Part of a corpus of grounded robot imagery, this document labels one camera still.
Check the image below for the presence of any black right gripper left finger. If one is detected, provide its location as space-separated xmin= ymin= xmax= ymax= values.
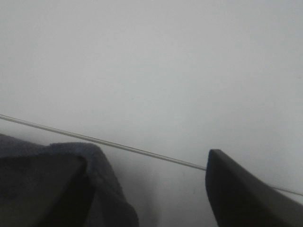
xmin=0 ymin=155 xmax=95 ymax=227

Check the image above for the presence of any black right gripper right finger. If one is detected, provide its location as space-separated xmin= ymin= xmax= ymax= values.
xmin=205 ymin=149 xmax=303 ymax=227

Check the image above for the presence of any dark navy towel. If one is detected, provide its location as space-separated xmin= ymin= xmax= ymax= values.
xmin=0 ymin=135 xmax=139 ymax=227

